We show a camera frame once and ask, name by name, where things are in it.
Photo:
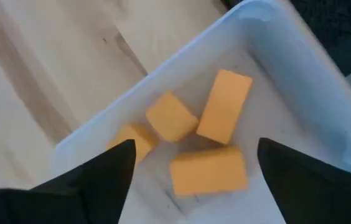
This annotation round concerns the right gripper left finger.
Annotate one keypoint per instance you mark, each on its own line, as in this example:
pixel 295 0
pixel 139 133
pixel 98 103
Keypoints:
pixel 69 199

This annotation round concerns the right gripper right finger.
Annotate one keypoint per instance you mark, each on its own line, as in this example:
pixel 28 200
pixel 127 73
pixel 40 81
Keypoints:
pixel 318 193

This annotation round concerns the orange rectangular block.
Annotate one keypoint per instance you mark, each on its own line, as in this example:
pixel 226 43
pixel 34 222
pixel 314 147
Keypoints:
pixel 138 140
pixel 225 105
pixel 208 171

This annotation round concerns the orange cube block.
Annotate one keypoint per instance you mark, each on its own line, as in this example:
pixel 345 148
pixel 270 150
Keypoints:
pixel 172 116

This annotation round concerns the clear plastic bin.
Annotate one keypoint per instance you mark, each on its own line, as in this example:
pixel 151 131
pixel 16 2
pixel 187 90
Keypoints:
pixel 287 77

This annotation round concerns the black perforated panel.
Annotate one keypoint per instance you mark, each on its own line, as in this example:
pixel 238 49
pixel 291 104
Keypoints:
pixel 334 31

